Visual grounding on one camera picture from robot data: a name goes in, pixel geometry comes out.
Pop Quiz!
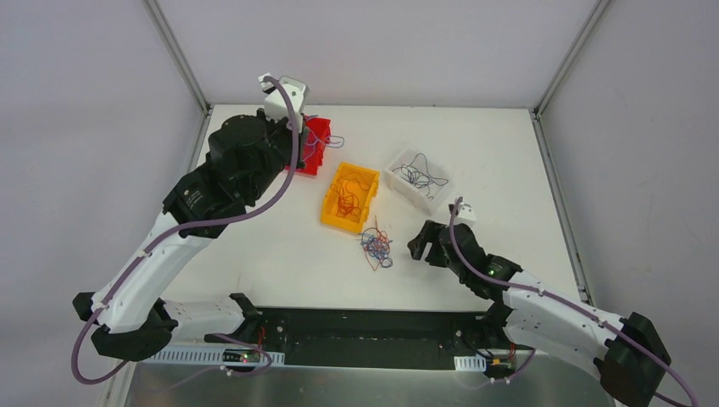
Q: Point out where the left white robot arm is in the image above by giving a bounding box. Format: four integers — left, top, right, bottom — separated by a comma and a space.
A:
73, 109, 307, 361

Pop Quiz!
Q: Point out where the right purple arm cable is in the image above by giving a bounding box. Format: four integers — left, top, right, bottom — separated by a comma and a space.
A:
448, 196, 700, 407

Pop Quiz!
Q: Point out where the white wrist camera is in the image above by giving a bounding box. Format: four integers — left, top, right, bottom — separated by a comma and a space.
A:
454, 202, 477, 226
258, 73, 310, 133

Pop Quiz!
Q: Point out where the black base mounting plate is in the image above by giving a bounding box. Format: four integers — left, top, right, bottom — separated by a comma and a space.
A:
237, 307, 510, 371

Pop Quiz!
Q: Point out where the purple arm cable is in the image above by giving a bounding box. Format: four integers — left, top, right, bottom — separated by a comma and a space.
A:
448, 196, 700, 407
70, 75, 301, 387

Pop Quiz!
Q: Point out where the blue orange cable bundle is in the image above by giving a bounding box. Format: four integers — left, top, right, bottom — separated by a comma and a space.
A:
359, 215, 395, 273

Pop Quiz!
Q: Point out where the red plastic bin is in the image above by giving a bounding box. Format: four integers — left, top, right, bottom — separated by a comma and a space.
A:
296, 115, 331, 176

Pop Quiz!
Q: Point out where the red orange cable clump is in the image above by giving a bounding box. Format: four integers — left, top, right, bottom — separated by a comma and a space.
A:
335, 193, 362, 220

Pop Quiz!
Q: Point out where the yellow plastic bin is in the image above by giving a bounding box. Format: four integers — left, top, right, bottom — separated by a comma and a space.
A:
320, 162, 380, 233

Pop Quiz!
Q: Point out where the white plastic bin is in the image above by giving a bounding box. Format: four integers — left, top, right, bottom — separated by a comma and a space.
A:
384, 147, 455, 215

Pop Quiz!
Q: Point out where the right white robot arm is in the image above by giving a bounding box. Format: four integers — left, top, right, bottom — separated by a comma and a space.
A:
407, 220, 672, 406

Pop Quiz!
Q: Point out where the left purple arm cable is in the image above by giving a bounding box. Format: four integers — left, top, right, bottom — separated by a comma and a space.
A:
70, 75, 301, 387

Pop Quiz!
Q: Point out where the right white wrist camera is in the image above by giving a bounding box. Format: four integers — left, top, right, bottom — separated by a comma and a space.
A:
454, 202, 477, 226

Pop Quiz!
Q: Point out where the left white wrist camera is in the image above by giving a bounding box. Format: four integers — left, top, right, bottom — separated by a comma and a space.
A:
258, 73, 310, 133

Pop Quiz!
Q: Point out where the dark grey cable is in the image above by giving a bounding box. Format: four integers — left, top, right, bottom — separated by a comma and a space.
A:
393, 153, 450, 198

